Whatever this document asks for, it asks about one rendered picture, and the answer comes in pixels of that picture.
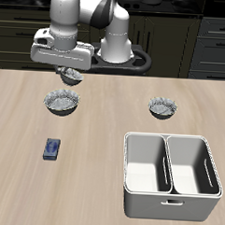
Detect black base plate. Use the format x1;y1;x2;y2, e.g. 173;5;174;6
88;42;153;75

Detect largest grey patterned bowl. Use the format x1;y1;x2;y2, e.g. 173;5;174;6
42;88;82;119

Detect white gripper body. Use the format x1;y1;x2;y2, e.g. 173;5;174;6
29;39;96;71

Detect medium grey patterned bowl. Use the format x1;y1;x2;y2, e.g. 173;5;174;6
147;96;178;121

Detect small blue box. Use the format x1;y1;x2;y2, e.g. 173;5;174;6
42;137;62;162

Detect dark kitchen cupboards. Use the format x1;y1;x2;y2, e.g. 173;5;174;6
0;0;225;82

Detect smallest grey patterned bowl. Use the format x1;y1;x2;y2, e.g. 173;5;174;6
58;65;85;88

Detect white two-bin basket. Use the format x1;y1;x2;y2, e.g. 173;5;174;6
120;131;225;224

